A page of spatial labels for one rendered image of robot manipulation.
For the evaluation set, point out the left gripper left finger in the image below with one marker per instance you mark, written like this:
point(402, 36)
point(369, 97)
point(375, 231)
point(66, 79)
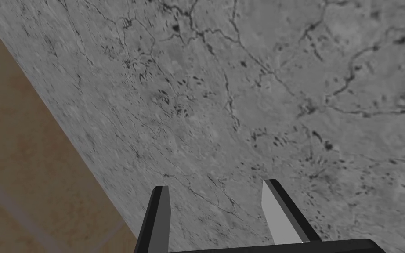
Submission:
point(155, 225)

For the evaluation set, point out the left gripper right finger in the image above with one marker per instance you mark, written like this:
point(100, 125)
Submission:
point(284, 214)

